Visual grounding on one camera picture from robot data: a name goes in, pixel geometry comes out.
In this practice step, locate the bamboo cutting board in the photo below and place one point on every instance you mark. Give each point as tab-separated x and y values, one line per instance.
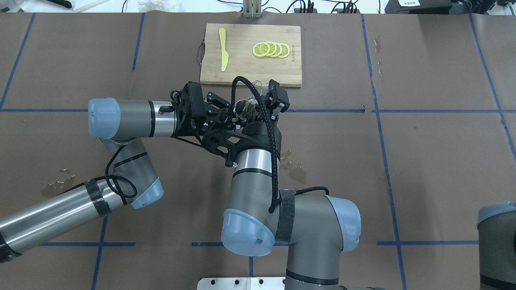
242	63

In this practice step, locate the crumpled white tissue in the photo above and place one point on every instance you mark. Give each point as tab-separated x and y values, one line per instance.
159	5

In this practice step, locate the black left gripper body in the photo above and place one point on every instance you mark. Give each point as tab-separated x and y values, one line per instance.
186	128

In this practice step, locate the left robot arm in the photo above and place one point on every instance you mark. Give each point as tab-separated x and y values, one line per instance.
129	176

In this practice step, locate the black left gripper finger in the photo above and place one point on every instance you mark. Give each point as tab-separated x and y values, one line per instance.
222	121
214	103

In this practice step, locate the yellow plastic knife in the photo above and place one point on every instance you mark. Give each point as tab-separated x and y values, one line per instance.
224	54

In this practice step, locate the steel jigger measuring cup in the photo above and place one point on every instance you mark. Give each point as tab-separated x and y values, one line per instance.
238	110

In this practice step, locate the lemon slice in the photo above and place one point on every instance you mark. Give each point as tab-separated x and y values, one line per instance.
285	51
273	48
279	49
261	49

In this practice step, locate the black handle tool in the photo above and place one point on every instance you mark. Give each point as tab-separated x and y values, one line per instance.
63	3

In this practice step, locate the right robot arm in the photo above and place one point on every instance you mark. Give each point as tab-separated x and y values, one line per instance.
316	226

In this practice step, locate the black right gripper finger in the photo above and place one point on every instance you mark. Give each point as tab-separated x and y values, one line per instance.
278	99

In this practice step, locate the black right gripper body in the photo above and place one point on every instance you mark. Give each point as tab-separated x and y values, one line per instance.
258	136

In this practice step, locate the aluminium frame post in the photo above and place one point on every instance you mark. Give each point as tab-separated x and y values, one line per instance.
252	9

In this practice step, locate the black box with label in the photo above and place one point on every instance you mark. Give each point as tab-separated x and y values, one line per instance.
431	7

